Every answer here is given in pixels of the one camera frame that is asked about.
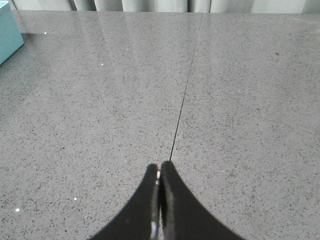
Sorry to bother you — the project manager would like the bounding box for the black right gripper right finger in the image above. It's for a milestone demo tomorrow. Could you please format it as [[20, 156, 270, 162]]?
[[160, 161, 242, 240]]

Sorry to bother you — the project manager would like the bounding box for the grey white curtain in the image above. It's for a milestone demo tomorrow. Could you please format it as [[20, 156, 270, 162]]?
[[10, 0, 320, 14]]

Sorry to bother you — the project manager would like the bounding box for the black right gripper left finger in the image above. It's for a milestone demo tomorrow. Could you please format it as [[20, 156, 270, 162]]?
[[91, 164, 160, 240]]

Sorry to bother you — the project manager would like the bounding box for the light blue box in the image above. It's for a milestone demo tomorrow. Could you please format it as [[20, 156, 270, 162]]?
[[0, 0, 24, 65]]

